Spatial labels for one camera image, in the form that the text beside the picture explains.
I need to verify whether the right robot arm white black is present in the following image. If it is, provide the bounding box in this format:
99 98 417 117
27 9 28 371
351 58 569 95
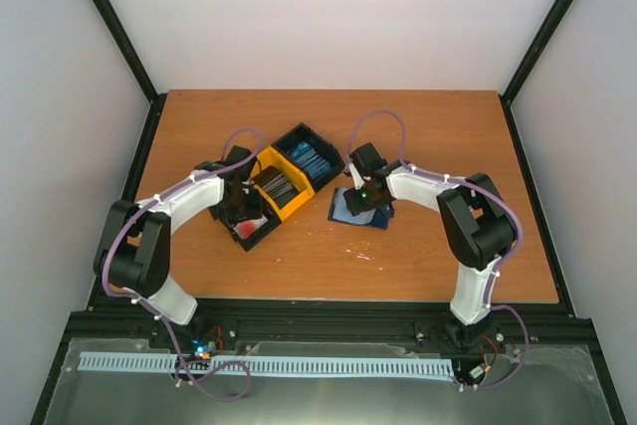
343 142 523 346

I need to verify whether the light blue cable duct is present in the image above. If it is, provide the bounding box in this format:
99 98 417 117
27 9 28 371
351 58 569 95
77 351 454 381

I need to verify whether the black bin with red cards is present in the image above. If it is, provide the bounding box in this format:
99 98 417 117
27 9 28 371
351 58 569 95
208 198 282 252

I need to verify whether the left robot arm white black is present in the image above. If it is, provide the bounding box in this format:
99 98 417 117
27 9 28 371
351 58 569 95
94 146 257 348

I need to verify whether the left frame post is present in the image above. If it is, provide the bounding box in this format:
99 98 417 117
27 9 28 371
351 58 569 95
62 0 160 101

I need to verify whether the blue leather card holder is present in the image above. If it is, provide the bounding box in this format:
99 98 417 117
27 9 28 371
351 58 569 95
326 186 397 232

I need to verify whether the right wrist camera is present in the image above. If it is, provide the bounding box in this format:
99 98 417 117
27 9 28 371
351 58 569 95
344 162 364 190

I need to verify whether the frame post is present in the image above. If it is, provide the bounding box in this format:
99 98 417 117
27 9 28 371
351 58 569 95
500 0 608 101
62 0 160 101

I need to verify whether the right frame post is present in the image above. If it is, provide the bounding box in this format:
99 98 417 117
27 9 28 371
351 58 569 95
500 0 608 101

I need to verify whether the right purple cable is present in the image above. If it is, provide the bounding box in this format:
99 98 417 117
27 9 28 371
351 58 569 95
346 109 531 394

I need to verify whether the red white card stack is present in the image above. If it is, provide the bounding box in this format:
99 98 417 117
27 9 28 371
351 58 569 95
233 216 268 241

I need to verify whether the blue card stack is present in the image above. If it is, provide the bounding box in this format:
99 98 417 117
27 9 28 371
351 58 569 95
287 141 330 180

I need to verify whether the dark card stack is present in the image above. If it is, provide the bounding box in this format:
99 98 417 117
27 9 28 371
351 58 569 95
255 166 295 198

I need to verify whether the black aluminium frame rail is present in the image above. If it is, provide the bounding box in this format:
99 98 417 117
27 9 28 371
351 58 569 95
64 298 601 357

